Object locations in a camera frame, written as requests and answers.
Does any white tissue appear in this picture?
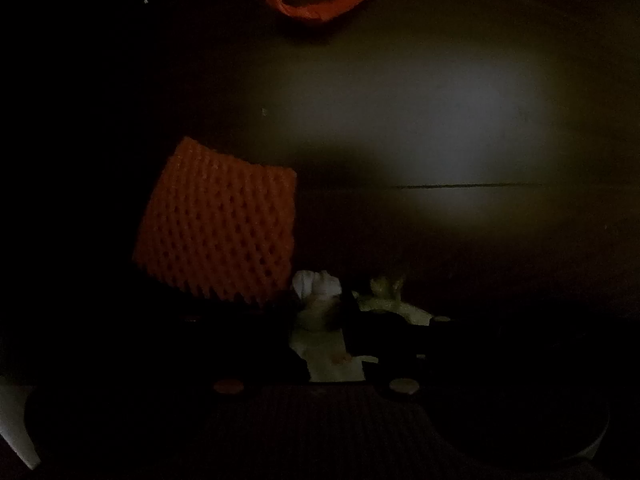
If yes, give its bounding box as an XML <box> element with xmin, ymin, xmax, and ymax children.
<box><xmin>289</xmin><ymin>269</ymin><xmax>378</xmax><ymax>384</ymax></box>

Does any yellowish crumpled paper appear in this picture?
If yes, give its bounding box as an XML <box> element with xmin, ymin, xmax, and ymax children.
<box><xmin>352</xmin><ymin>273</ymin><xmax>435</xmax><ymax>327</ymax></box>

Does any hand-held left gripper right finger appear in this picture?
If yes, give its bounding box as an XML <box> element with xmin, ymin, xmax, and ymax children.
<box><xmin>344</xmin><ymin>294</ymin><xmax>501</xmax><ymax>394</ymax></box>

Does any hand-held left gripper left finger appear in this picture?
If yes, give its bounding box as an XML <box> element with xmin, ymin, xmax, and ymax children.
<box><xmin>184</xmin><ymin>291</ymin><xmax>312</xmax><ymax>392</ymax></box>

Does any orange foam fruit net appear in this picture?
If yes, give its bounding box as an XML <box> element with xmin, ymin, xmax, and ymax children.
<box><xmin>131</xmin><ymin>136</ymin><xmax>299</xmax><ymax>306</ymax></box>

